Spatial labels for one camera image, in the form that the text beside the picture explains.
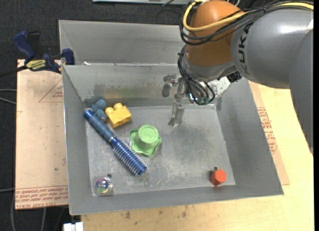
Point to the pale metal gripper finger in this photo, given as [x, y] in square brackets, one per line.
[173, 115]
[180, 114]

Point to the green flower-shaped cup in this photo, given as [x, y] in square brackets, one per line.
[147, 139]

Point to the grey metal bin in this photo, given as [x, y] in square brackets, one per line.
[189, 155]

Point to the yellow toy building block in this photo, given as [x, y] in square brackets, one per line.
[118, 115]

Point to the blue round hairbrush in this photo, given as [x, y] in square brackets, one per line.
[117, 144]

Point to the red-orange hexagonal block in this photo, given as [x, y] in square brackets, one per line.
[218, 177]

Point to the teal toy animal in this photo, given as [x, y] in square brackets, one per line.
[99, 107]

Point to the iridescent clear glass ball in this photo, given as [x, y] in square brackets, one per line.
[102, 186]

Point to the brown cardboard board, red print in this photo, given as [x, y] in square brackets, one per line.
[40, 135]

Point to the black cylinder on white bracket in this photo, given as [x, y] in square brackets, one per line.
[220, 86]

